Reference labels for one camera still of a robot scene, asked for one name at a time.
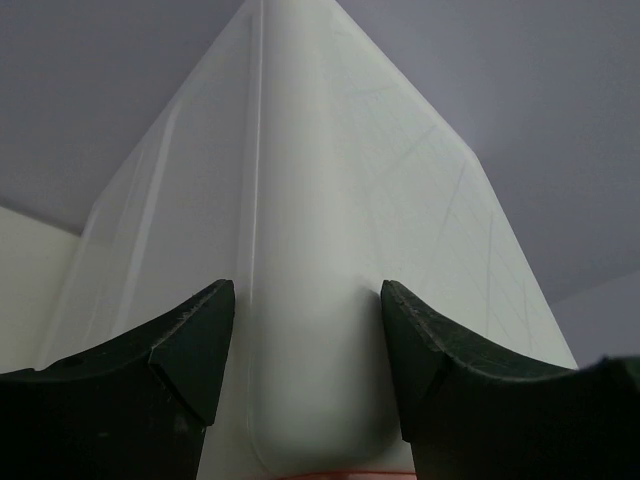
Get white shoe cabinet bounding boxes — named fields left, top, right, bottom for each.
left=37, top=1, right=576, bottom=479

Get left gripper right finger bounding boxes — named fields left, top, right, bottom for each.
left=380, top=280, right=639, bottom=479

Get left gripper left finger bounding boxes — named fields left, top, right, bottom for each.
left=1, top=280, right=235, bottom=479

